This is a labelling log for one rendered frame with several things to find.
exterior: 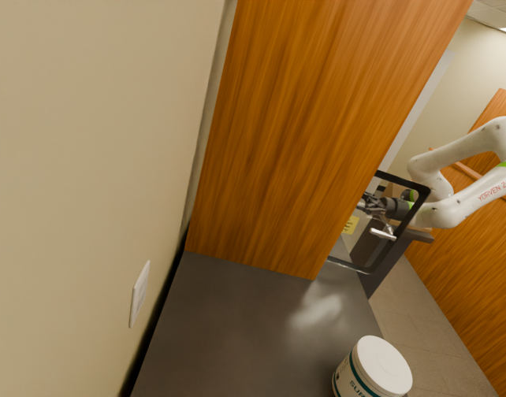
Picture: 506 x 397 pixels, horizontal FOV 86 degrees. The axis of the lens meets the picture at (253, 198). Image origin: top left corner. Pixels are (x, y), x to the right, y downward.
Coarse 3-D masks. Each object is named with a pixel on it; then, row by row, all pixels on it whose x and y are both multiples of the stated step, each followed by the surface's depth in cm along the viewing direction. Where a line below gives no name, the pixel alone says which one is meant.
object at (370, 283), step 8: (400, 240) 170; (408, 240) 171; (392, 248) 174; (400, 248) 174; (392, 256) 177; (400, 256) 177; (384, 264) 180; (392, 264) 181; (360, 272) 184; (376, 272) 184; (384, 272) 184; (360, 280) 188; (368, 280) 188; (376, 280) 188; (368, 288) 192; (376, 288) 192; (368, 296) 196
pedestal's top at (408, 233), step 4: (408, 228) 164; (404, 232) 160; (408, 232) 160; (412, 232) 161; (416, 232) 163; (420, 232) 164; (424, 232) 166; (400, 236) 161; (404, 236) 161; (408, 236) 161; (412, 236) 161; (416, 236) 161; (420, 236) 161; (424, 236) 161; (428, 236) 163; (432, 236) 164; (420, 240) 163; (424, 240) 163; (428, 240) 163; (432, 240) 163
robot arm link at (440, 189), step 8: (440, 176) 144; (424, 184) 147; (432, 184) 144; (440, 184) 143; (448, 184) 145; (432, 192) 144; (440, 192) 143; (448, 192) 143; (432, 200) 147; (440, 200) 144
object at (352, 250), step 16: (384, 176) 87; (368, 192) 91; (384, 192) 90; (400, 192) 89; (416, 192) 88; (368, 208) 93; (384, 208) 92; (400, 208) 91; (416, 208) 91; (368, 224) 96; (384, 224) 95; (400, 224) 94; (352, 240) 100; (368, 240) 99; (384, 240) 98; (336, 256) 104; (352, 256) 103; (368, 256) 102; (384, 256) 101; (368, 272) 106
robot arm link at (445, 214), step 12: (504, 168) 106; (480, 180) 107; (492, 180) 104; (504, 180) 103; (468, 192) 103; (480, 192) 102; (492, 192) 103; (504, 192) 104; (432, 204) 106; (444, 204) 101; (456, 204) 100; (468, 204) 101; (480, 204) 102; (432, 216) 103; (444, 216) 100; (456, 216) 99; (444, 228) 104
